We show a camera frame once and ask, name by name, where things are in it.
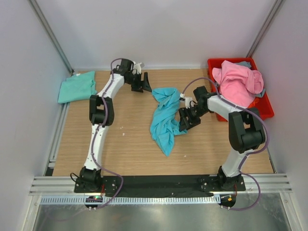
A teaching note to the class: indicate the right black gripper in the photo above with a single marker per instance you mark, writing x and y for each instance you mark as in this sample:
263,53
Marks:
184,123

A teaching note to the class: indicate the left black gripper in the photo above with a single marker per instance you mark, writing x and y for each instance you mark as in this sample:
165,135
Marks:
142,85

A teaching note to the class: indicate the blue t shirt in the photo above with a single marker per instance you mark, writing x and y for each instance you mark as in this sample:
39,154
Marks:
164,127

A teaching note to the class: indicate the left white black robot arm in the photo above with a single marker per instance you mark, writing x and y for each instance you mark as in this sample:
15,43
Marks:
101,116

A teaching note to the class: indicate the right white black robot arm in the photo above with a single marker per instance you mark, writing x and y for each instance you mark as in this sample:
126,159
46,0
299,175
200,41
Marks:
245,130

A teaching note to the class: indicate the folded mint green t shirt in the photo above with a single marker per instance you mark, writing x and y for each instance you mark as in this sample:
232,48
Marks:
77,87

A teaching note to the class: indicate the pink t shirt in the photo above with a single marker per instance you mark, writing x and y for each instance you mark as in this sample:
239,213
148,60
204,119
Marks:
237,83

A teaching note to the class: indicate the orange garment in bin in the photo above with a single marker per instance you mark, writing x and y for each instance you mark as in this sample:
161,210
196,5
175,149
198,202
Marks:
254,102

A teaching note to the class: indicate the grey t shirt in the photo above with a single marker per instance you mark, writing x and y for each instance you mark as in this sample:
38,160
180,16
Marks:
247,64

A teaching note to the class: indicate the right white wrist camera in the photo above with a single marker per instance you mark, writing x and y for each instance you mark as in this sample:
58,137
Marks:
187,100

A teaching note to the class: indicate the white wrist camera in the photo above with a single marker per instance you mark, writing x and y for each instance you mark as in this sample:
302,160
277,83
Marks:
187,100
137,68

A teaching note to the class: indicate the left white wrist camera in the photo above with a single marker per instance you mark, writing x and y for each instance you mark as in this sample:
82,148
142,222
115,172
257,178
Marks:
137,68

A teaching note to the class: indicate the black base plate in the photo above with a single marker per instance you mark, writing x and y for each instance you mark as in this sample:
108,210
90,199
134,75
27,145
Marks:
180,186

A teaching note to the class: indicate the slotted white cable duct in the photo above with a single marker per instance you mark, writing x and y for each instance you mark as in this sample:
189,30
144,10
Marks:
93,200

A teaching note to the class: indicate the aluminium frame rail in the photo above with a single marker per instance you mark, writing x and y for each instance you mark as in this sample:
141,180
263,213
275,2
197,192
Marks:
268,183

